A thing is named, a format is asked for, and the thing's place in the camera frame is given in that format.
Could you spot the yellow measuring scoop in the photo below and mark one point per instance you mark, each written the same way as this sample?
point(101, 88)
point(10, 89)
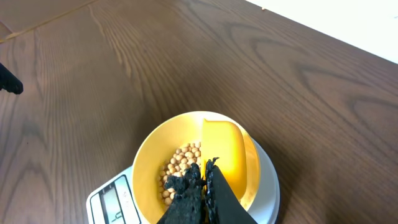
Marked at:
point(223, 140)

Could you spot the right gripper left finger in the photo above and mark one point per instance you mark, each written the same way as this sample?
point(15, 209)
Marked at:
point(187, 206)

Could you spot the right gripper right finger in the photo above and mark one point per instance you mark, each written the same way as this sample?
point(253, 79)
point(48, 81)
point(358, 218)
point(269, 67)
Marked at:
point(222, 205)

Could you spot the soybeans in bowl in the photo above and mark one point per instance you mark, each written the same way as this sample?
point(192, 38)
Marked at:
point(182, 159)

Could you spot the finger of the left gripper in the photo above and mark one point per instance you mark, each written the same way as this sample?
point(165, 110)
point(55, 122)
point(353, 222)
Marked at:
point(9, 82)

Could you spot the pale yellow bowl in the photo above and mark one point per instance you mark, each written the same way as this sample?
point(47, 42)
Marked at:
point(158, 148)

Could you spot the white digital kitchen scale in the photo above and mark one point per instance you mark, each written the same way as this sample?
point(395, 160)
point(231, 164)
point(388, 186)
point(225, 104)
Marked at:
point(113, 201)

